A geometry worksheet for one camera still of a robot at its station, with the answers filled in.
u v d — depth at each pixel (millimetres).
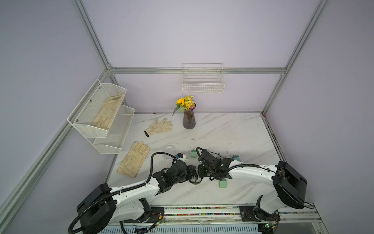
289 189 428
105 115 785
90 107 742
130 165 905
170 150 978
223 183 843
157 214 731
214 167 641
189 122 1054
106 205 408
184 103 930
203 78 930
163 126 1112
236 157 934
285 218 730
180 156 763
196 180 784
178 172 618
